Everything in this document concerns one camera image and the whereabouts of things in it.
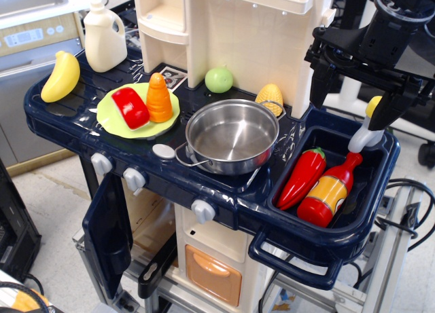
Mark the green toy apple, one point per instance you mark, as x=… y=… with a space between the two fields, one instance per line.
x=218 y=80

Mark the orange toy drawer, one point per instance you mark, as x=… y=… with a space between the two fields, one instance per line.
x=213 y=276

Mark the red toy cheese wedge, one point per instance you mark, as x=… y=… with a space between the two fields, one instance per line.
x=131 y=107

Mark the red toy chili pepper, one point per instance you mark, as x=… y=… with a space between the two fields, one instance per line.
x=308 y=169

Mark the navy towel bar handle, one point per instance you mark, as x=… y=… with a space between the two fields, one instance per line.
x=318 y=281

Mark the navy toy kitchen counter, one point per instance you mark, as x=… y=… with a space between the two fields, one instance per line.
x=242 y=202

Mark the cream toy kitchen back panel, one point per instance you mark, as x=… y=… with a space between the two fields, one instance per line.
x=258 y=41

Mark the stainless steel pot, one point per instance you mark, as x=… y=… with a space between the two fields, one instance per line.
x=231 y=137

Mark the light green plastic plate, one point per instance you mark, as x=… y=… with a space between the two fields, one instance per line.
x=109 y=117

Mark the grey round button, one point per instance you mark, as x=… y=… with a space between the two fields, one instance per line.
x=163 y=151

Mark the grey yellow toy faucet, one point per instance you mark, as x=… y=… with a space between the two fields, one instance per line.
x=365 y=137

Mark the navy toy oven door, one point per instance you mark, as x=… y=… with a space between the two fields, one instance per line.
x=108 y=238

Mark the grey stove knob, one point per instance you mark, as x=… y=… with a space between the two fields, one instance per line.
x=135 y=181
x=101 y=164
x=203 y=211

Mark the cream toy detergent bottle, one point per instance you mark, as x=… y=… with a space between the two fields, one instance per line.
x=105 y=43

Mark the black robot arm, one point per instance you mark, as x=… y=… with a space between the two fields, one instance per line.
x=374 y=55

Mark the grey right stove knob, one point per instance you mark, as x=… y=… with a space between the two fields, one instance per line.
x=203 y=211

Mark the red toy ketchup bottle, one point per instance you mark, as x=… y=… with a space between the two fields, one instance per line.
x=329 y=193

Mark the yellow toy banana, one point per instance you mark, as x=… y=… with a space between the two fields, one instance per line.
x=63 y=79

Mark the black box on floor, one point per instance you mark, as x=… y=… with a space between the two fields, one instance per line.
x=20 y=240

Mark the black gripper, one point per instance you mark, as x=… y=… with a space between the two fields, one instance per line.
x=334 y=52

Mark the grey middle stove knob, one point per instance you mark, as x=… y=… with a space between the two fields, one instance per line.
x=135 y=181

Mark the steel appliance with panel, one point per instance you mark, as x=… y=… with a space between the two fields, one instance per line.
x=28 y=47

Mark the orange toy carrot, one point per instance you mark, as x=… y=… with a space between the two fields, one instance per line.
x=158 y=99

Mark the yellow toy corn cob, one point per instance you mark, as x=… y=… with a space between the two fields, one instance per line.
x=271 y=97

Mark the grey left stove knob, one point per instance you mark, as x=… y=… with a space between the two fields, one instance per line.
x=101 y=164

